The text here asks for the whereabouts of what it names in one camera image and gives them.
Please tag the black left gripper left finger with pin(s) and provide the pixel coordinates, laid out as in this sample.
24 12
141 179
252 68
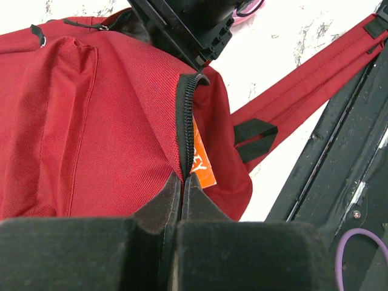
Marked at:
105 253

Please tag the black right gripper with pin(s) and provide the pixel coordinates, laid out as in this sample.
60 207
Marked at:
197 30

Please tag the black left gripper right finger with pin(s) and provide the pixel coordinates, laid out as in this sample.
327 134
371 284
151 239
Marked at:
216 253

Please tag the pink blue pencil case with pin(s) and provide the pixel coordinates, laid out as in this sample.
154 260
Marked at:
246 11

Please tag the orange green Treehouse book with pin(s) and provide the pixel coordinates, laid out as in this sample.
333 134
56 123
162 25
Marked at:
201 163

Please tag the red student backpack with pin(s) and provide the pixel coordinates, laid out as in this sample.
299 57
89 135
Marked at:
94 122

